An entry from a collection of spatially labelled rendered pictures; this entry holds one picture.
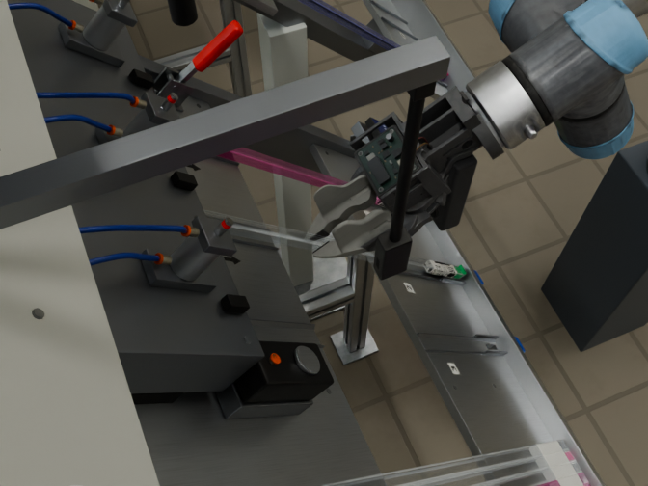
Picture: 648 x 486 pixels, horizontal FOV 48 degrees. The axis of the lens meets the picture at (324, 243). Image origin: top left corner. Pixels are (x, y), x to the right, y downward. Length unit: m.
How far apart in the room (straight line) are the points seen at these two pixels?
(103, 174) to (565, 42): 0.47
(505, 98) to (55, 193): 0.45
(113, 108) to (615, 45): 0.42
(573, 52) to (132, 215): 0.40
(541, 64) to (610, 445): 1.21
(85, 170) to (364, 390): 1.41
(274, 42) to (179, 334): 0.74
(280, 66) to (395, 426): 0.87
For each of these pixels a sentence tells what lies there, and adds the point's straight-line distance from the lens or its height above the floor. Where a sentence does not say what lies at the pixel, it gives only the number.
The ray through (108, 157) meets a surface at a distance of 0.34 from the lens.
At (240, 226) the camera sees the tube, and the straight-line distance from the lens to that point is 0.67.
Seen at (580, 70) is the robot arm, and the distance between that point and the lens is 0.70.
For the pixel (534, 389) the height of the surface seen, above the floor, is 0.73.
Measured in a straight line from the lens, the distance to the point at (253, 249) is 0.68.
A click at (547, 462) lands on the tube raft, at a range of 0.88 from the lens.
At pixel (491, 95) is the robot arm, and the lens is 0.69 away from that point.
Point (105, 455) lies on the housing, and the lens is 0.36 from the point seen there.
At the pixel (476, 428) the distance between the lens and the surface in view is 0.81.
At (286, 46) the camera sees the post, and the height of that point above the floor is 0.80.
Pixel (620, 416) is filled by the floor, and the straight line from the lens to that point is 1.81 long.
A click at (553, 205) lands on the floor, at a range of 2.01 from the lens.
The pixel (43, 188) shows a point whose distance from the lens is 0.33.
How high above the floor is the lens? 1.61
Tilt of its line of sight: 60 degrees down
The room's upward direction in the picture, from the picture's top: straight up
